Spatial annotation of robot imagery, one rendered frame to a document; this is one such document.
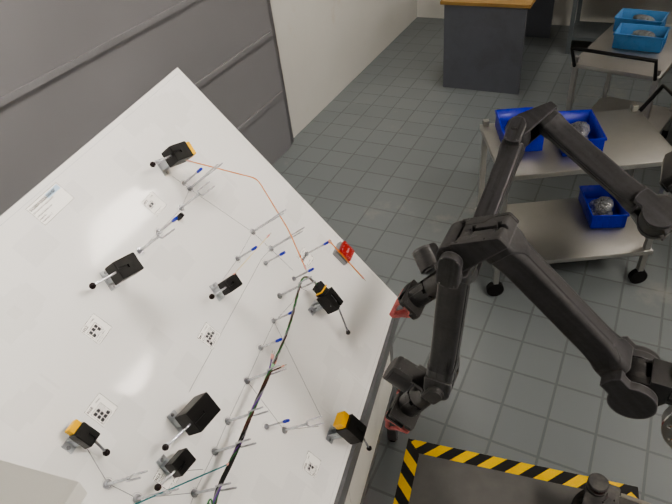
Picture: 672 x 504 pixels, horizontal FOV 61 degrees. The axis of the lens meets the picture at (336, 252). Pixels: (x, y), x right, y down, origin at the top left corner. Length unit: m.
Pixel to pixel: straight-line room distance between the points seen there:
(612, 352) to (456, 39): 4.40
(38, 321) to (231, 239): 0.55
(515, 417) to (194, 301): 1.75
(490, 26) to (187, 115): 3.77
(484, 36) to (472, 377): 3.14
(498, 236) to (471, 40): 4.36
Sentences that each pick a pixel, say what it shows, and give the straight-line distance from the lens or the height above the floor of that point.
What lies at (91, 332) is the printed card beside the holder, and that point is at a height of 1.46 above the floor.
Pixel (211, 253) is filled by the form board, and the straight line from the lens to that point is 1.52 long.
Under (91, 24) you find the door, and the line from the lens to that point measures 3.16.
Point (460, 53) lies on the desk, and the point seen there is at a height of 0.32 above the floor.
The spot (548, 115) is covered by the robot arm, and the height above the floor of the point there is 1.58.
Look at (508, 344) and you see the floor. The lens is 3.04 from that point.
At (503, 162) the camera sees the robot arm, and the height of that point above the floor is 1.49.
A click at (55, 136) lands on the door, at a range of 3.05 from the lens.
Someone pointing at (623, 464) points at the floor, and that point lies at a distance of 2.77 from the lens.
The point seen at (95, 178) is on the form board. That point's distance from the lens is 1.44.
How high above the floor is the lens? 2.29
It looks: 40 degrees down
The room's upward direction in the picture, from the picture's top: 8 degrees counter-clockwise
